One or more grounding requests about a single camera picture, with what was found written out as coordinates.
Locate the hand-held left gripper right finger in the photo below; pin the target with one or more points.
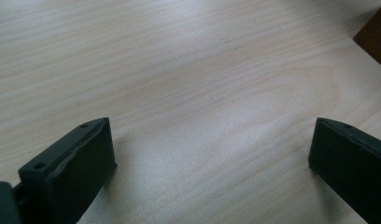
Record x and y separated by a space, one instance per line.
353 168

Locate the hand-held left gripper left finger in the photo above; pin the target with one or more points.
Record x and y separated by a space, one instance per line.
76 174

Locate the brown wooden board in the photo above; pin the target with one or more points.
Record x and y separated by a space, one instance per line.
376 37

